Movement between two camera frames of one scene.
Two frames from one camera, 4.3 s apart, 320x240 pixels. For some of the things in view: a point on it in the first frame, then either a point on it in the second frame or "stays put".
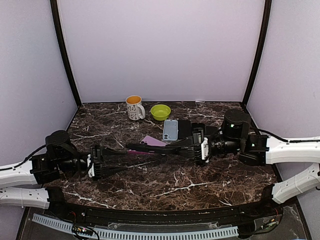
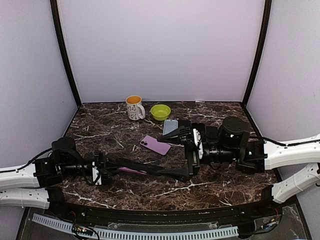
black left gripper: x=98 y=154 -> x=105 y=169
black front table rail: x=268 y=213 stays put
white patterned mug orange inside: x=135 y=110 stays put
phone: x=151 y=141 stays put
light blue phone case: x=170 y=130 stays put
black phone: x=136 y=152 -> x=139 y=171
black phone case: x=146 y=149 -> x=122 y=164
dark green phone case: x=198 y=129 stays put
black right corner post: x=267 y=16 stays put
